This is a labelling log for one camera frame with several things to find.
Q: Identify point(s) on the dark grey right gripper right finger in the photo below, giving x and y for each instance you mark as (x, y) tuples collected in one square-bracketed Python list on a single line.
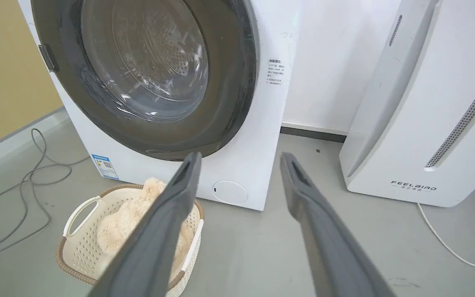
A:
[(328, 243)]

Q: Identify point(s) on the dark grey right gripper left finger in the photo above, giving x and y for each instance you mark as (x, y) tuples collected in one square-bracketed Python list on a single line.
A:
[(155, 239)]

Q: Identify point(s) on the white front-load washing machine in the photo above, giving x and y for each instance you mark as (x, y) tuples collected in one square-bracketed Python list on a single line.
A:
[(258, 123)]

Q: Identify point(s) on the dark round washing machine door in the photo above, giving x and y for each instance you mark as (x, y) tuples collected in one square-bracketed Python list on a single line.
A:
[(221, 99)]

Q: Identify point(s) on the beige plush toy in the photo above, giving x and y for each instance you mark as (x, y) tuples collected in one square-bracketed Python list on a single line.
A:
[(118, 231)]

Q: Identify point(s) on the cream perforated laundry basket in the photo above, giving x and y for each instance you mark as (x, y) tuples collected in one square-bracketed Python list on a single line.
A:
[(83, 251)]

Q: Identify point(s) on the blue energy label sticker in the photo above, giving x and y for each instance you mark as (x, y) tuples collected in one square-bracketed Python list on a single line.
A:
[(105, 166)]

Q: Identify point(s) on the white Feelbird air purifier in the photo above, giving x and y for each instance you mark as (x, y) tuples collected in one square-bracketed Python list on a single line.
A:
[(431, 107)]

